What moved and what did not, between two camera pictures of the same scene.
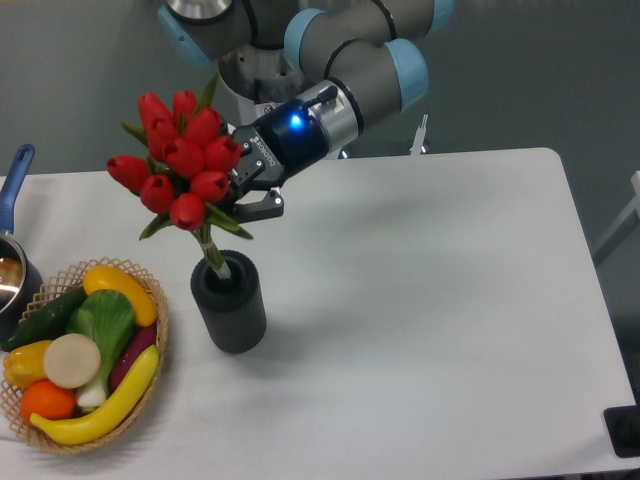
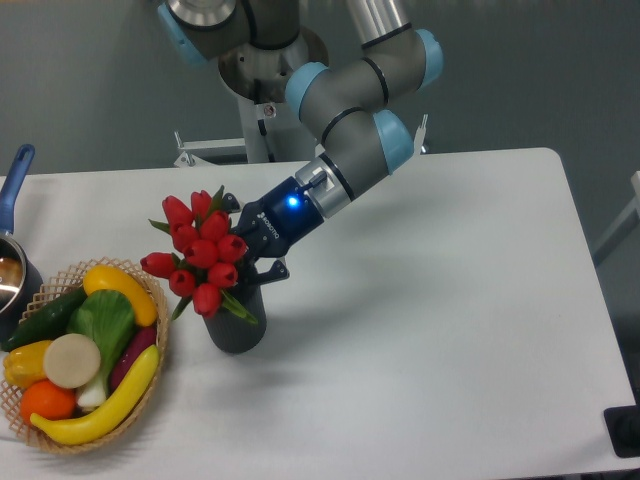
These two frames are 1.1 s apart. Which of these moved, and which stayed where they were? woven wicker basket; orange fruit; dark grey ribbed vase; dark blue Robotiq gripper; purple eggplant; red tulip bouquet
Moved: dark blue Robotiq gripper; red tulip bouquet
Stayed: dark grey ribbed vase; orange fruit; woven wicker basket; purple eggplant
